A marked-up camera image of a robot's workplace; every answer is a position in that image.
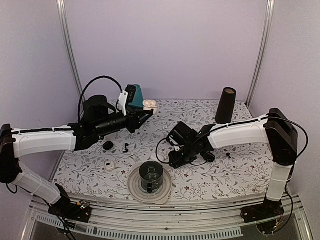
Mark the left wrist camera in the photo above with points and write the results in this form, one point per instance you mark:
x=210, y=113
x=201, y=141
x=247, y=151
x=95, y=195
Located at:
x=126, y=96

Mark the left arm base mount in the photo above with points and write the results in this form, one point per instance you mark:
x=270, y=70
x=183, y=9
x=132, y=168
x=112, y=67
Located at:
x=80, y=211

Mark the grey ceramic plate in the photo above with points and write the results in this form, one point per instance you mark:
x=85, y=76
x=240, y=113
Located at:
x=159, y=197

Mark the teal vase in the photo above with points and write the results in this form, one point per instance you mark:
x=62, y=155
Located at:
x=138, y=97

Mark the left aluminium frame post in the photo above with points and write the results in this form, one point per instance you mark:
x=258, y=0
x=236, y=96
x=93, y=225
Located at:
x=62, y=13

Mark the black case with gold line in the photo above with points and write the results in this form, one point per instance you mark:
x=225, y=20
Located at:
x=208, y=157

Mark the dark brown vase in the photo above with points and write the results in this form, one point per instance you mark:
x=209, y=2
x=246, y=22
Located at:
x=226, y=106

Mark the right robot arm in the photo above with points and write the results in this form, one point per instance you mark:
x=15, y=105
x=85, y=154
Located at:
x=273, y=129

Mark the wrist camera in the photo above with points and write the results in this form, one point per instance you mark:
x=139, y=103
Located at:
x=181, y=135
x=126, y=96

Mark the dark glass mug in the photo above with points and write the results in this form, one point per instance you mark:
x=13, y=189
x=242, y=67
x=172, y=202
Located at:
x=151, y=174

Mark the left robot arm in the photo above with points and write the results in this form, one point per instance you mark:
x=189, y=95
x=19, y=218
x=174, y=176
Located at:
x=99, y=120

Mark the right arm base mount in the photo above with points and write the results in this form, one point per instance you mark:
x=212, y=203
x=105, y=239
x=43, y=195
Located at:
x=261, y=211

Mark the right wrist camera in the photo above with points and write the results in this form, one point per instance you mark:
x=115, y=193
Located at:
x=181, y=135

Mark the aluminium frame post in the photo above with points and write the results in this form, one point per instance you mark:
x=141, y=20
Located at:
x=62, y=13
x=270, y=4

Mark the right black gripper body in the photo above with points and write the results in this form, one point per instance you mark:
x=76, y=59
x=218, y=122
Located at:
x=187, y=156

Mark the small black round case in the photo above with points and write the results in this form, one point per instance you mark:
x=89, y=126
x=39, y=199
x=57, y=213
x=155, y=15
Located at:
x=108, y=145

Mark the cream earbud case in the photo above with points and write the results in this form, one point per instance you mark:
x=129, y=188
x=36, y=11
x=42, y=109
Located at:
x=150, y=105
x=110, y=165

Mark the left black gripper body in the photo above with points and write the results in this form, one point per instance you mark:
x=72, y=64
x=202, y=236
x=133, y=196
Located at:
x=131, y=125

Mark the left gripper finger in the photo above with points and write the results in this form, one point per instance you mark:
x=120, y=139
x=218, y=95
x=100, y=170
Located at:
x=144, y=116
x=139, y=111

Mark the black stem earbud pair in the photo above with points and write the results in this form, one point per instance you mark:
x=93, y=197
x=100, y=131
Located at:
x=126, y=148

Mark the right aluminium frame post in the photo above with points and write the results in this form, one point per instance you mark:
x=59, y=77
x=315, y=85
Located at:
x=270, y=4

